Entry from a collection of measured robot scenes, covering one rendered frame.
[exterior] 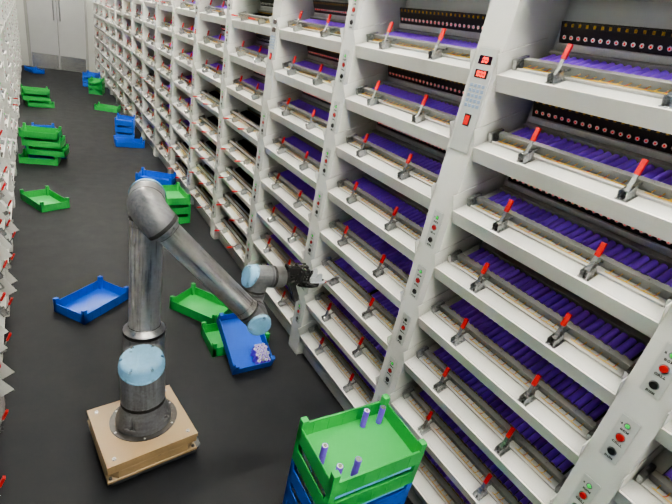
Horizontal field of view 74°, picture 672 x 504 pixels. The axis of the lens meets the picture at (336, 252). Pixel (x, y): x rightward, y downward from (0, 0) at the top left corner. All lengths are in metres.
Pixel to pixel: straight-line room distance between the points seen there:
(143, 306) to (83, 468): 0.60
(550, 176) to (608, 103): 0.19
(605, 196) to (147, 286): 1.42
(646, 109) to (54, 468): 2.02
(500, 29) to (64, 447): 1.98
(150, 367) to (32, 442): 0.57
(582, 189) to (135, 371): 1.43
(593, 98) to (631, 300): 0.45
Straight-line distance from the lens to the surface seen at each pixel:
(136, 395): 1.73
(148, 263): 1.67
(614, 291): 1.18
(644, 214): 1.12
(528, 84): 1.29
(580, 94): 1.21
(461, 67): 1.44
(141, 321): 1.79
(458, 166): 1.39
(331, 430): 1.40
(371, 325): 1.79
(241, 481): 1.87
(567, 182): 1.20
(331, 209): 2.02
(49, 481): 1.94
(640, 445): 1.23
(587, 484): 1.34
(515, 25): 1.37
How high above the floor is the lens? 1.50
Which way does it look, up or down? 25 degrees down
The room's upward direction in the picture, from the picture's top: 12 degrees clockwise
